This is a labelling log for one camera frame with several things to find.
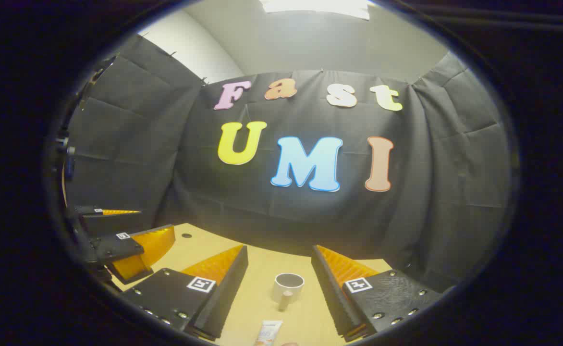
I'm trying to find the white toothpaste tube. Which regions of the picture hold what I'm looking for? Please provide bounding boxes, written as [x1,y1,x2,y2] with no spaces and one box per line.
[256,320,283,346]

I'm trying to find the white cup with wooden handle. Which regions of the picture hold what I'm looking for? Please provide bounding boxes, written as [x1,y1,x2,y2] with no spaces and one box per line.
[272,272,306,311]

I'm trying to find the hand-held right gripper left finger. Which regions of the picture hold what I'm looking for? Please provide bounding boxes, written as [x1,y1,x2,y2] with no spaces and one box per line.
[118,245,249,342]

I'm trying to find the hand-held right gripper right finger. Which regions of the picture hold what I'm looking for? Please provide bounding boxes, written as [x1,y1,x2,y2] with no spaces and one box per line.
[310,245,443,343]

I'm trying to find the ceiling light panel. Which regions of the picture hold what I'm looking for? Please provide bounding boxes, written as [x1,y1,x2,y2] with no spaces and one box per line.
[260,0,371,21]

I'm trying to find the wooden desktop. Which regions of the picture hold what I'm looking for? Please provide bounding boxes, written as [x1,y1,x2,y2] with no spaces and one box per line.
[111,222,393,346]

